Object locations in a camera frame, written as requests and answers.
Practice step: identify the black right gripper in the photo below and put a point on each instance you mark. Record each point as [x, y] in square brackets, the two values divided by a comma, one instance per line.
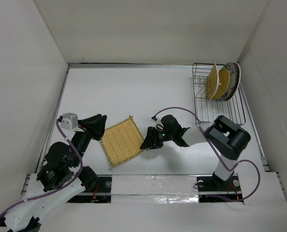
[150, 142]

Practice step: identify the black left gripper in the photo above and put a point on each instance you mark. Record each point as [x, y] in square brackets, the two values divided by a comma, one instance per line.
[94, 125]

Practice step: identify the square bamboo mat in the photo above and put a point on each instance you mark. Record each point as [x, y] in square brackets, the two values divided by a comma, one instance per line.
[121, 142]

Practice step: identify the rounded bamboo tray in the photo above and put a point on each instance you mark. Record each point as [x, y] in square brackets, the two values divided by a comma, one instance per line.
[212, 82]

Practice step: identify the round bamboo tray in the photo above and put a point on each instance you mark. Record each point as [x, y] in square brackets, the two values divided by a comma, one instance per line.
[224, 80]

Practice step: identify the red and teal floral plate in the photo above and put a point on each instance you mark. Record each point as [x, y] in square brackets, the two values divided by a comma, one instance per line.
[238, 79]

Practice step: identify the blue and white floral plate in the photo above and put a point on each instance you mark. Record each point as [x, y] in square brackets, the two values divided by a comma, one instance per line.
[232, 69]

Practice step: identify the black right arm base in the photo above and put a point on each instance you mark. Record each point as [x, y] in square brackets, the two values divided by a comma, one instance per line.
[211, 190]

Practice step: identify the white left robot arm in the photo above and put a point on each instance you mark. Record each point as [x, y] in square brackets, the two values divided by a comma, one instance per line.
[61, 178]

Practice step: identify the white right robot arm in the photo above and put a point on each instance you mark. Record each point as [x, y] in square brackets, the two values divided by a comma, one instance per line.
[225, 137]

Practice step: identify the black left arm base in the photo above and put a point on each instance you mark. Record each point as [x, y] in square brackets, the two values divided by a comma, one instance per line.
[101, 193]

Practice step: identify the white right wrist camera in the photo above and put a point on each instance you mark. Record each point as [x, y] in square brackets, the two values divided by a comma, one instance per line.
[155, 119]

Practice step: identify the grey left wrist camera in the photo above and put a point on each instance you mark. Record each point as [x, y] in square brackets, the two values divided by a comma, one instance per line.
[68, 121]

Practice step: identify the grey wire dish rack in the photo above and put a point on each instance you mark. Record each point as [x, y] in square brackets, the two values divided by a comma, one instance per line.
[207, 110]

